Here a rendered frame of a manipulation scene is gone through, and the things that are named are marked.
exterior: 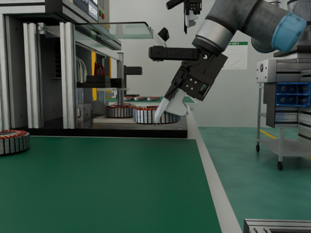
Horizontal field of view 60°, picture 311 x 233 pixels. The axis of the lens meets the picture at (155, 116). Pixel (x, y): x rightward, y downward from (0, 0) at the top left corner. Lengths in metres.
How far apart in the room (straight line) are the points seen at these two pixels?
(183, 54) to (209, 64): 0.06
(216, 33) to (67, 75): 0.40
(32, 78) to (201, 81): 0.46
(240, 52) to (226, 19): 5.79
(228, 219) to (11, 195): 0.25
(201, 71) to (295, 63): 0.62
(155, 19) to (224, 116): 2.69
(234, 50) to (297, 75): 5.24
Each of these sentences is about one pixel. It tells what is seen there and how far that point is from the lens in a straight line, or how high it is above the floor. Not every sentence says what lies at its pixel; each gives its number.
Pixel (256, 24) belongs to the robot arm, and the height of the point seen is 1.01.
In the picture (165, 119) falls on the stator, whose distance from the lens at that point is 0.59.
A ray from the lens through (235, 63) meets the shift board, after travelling 6.36.
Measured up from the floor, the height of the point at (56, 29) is 1.05.
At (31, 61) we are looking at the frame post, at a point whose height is 0.95.
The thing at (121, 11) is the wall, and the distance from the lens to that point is 6.60.
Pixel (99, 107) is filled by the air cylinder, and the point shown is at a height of 0.80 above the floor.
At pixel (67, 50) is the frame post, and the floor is 0.98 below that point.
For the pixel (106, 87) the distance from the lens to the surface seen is 0.91.
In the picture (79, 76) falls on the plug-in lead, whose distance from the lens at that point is 0.93.
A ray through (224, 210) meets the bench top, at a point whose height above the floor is 0.75.
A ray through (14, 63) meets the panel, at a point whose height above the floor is 0.95.
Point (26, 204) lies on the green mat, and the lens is 0.35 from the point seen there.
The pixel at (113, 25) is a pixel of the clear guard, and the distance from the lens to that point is 0.83.
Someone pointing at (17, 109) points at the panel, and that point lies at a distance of 0.84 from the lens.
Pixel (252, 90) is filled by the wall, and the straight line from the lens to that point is 6.42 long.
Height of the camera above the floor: 0.88
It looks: 6 degrees down
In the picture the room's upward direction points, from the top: straight up
